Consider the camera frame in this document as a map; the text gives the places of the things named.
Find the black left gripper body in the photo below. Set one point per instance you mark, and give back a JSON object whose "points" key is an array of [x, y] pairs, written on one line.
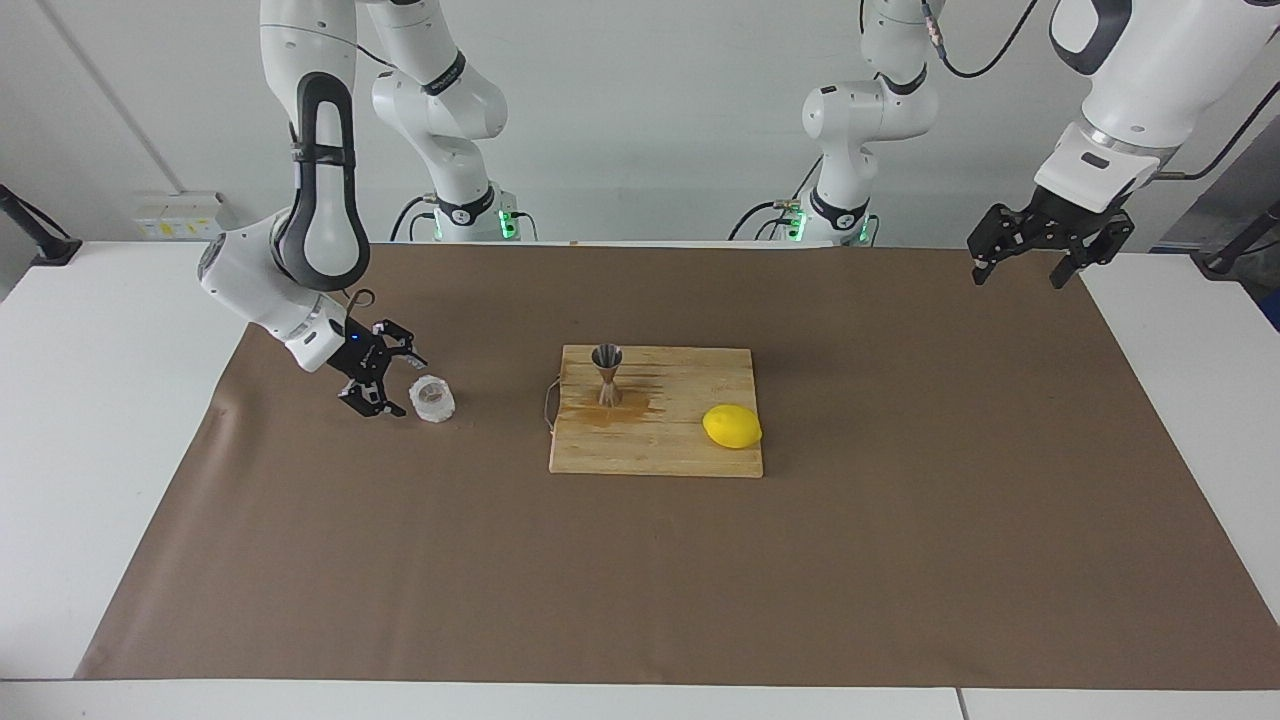
{"points": [[1055, 225]]}

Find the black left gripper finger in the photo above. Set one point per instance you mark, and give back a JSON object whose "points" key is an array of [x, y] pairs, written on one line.
{"points": [[1065, 270], [984, 268]]}

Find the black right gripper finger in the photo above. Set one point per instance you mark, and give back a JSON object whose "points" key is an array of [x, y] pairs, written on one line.
{"points": [[375, 402], [402, 340]]}

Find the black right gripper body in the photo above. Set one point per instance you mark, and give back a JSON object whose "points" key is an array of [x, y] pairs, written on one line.
{"points": [[360, 355]]}

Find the small clear glass cup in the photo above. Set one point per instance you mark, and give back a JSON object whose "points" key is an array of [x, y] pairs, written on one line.
{"points": [[434, 400]]}

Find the steel cocktail jigger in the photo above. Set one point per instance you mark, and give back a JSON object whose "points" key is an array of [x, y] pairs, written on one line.
{"points": [[608, 385]]}

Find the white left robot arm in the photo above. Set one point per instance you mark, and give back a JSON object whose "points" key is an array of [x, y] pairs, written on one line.
{"points": [[1160, 60]]}

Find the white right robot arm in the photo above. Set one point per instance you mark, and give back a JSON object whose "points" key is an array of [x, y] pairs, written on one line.
{"points": [[250, 280]]}

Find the wooden cutting board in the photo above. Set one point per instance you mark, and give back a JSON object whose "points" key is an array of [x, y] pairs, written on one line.
{"points": [[650, 445]]}

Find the yellow lemon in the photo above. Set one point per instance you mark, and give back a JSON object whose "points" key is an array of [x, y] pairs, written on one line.
{"points": [[732, 427]]}

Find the brown paper table mat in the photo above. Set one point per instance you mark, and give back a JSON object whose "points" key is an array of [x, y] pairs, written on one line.
{"points": [[640, 580]]}

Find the black camera stand clamp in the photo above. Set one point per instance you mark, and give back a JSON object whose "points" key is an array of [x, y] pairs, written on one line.
{"points": [[55, 250], [1220, 265]]}

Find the white wall socket box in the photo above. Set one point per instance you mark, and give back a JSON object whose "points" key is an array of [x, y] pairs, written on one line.
{"points": [[180, 215]]}

